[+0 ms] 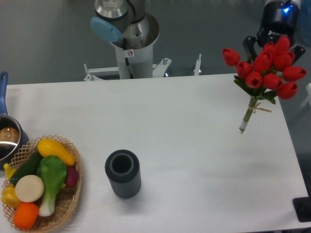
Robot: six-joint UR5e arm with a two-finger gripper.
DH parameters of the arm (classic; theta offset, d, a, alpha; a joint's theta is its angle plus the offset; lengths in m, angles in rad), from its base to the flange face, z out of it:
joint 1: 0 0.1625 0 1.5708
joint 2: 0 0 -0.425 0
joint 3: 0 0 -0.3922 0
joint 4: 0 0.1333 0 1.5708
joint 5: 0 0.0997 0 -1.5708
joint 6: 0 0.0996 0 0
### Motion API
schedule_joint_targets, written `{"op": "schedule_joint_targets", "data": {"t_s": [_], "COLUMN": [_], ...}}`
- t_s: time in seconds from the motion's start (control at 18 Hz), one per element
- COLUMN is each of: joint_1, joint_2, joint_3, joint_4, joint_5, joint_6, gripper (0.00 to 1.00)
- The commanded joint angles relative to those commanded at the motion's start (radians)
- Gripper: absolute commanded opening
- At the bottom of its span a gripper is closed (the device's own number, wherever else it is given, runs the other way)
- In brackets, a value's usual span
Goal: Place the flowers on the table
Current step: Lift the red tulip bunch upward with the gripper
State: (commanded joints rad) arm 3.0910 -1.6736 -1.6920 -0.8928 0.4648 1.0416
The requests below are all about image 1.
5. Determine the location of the orange toy fruit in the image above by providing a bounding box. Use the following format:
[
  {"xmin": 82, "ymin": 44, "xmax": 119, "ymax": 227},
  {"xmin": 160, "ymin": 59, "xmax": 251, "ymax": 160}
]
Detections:
[{"xmin": 13, "ymin": 202, "xmax": 39, "ymax": 230}]

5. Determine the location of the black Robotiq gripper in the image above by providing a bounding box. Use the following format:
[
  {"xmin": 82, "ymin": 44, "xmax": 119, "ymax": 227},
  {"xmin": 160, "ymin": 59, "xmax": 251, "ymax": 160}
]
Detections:
[{"xmin": 243, "ymin": 0, "xmax": 306, "ymax": 65}]

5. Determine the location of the woven wicker basket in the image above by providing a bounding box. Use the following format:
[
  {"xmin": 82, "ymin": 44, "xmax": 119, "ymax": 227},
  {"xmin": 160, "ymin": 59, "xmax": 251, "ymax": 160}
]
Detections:
[{"xmin": 2, "ymin": 135, "xmax": 83, "ymax": 233}]

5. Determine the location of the white object at right edge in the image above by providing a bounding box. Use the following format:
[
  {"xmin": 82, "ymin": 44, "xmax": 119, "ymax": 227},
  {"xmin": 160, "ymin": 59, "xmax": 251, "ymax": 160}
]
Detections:
[{"xmin": 300, "ymin": 83, "xmax": 311, "ymax": 109}]

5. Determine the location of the yellow squash toy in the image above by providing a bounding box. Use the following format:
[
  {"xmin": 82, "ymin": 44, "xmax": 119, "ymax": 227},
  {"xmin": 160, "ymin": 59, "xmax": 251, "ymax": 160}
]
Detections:
[{"xmin": 37, "ymin": 138, "xmax": 76, "ymax": 166}]

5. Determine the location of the black device at table edge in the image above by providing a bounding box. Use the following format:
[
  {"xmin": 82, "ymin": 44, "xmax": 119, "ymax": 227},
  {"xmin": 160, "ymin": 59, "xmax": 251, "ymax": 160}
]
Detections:
[{"xmin": 293, "ymin": 197, "xmax": 311, "ymax": 222}]

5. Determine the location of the dark grey ribbed vase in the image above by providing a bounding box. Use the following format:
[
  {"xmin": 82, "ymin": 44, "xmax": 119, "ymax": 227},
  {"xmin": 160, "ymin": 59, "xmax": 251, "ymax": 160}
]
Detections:
[{"xmin": 104, "ymin": 150, "xmax": 141, "ymax": 199}]

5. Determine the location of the yellow bell pepper toy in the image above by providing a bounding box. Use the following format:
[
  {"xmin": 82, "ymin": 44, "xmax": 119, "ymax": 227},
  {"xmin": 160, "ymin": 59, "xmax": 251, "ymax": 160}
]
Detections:
[{"xmin": 1, "ymin": 185, "xmax": 22, "ymax": 209}]

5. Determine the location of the cream round radish slice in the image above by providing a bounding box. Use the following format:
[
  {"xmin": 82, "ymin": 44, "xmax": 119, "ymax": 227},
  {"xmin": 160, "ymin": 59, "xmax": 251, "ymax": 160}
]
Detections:
[{"xmin": 15, "ymin": 175, "xmax": 44, "ymax": 202}]

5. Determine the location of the green bok choy toy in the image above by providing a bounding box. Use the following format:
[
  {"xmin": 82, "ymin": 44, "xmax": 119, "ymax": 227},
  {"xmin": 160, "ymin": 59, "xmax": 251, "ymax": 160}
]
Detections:
[{"xmin": 37, "ymin": 155, "xmax": 67, "ymax": 217}]

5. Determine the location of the red tulip bouquet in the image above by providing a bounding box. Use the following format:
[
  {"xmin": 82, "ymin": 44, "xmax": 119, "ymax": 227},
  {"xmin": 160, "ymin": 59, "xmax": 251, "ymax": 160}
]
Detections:
[{"xmin": 222, "ymin": 36, "xmax": 307, "ymax": 133}]

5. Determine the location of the yellow banana toy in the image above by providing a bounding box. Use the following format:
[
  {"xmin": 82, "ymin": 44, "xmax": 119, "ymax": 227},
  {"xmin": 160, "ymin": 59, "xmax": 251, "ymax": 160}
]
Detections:
[{"xmin": 3, "ymin": 163, "xmax": 16, "ymax": 180}]

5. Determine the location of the dark green cucumber toy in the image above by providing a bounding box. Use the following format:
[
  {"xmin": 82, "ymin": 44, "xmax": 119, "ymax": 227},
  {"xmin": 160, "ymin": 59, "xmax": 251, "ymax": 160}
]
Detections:
[{"xmin": 10, "ymin": 150, "xmax": 43, "ymax": 185}]

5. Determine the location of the blue handled steel saucepan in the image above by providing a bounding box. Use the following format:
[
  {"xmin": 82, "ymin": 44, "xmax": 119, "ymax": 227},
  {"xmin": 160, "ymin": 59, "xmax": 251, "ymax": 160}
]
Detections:
[{"xmin": 0, "ymin": 72, "xmax": 29, "ymax": 170}]

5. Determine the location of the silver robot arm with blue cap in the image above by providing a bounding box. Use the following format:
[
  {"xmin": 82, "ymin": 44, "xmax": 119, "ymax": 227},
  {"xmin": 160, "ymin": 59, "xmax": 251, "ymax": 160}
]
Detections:
[{"xmin": 90, "ymin": 0, "xmax": 305, "ymax": 61}]

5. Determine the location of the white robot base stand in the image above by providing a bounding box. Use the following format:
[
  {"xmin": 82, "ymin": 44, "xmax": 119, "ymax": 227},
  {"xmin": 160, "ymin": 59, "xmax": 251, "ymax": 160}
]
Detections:
[{"xmin": 83, "ymin": 41, "xmax": 203, "ymax": 82}]

